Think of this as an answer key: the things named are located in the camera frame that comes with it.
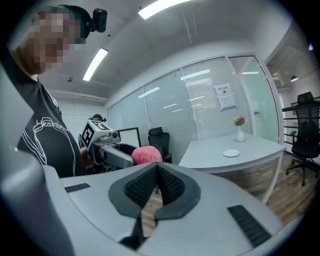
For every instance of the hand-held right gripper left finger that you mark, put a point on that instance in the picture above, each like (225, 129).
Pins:
(100, 200)

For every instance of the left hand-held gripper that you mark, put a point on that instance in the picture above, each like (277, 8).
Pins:
(87, 135)

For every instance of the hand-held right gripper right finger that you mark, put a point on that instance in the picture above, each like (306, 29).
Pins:
(212, 212)

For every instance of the red apple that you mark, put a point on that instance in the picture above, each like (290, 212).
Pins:
(147, 155)

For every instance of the white plate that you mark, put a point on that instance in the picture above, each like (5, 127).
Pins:
(231, 153)

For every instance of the person's left forearm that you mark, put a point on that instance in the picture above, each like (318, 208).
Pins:
(85, 160)

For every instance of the black framed board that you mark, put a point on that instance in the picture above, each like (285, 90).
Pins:
(128, 137)

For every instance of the black padded office chair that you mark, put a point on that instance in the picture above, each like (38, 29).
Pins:
(160, 142)

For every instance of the light grey table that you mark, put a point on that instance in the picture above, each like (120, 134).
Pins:
(210, 152)

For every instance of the person's black printed t-shirt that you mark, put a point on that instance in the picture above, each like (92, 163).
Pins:
(53, 147)

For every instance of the white ceramic vase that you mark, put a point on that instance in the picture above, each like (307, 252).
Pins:
(241, 136)

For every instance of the ceiling smoke detector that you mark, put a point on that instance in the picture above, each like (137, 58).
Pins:
(70, 79)

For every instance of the long ceiling light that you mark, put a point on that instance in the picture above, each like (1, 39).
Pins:
(160, 7)
(95, 64)

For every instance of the pink and white flower bouquet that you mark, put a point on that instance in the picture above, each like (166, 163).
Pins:
(239, 121)

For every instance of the large white paper notice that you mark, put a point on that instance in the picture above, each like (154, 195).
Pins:
(227, 102)

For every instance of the small white paper notice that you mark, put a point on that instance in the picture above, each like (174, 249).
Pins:
(222, 90)

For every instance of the black mesh office chair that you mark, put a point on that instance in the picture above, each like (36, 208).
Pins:
(305, 135)

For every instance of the black metal railing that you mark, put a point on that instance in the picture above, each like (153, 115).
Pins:
(287, 117)

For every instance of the frosted glass door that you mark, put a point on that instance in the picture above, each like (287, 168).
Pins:
(260, 100)

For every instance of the person's head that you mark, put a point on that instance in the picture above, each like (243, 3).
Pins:
(50, 42)

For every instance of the black pendant lamp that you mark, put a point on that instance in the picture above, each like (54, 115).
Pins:
(294, 79)

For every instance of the black head camera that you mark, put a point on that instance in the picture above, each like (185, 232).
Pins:
(99, 20)

